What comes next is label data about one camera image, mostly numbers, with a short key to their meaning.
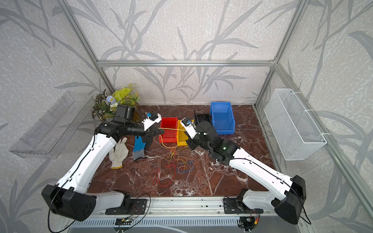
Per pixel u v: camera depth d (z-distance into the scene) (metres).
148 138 0.62
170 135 1.00
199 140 0.55
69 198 0.37
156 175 0.84
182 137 0.96
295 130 0.61
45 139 0.64
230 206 0.73
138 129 0.61
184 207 0.75
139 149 0.91
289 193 0.38
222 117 1.13
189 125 0.58
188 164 0.87
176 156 0.80
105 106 0.89
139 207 0.74
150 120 0.60
